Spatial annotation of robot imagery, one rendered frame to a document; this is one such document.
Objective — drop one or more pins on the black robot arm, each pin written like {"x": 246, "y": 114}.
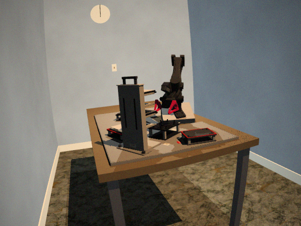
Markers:
{"x": 175, "y": 86}

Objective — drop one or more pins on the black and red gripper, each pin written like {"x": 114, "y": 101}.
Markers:
{"x": 167, "y": 102}

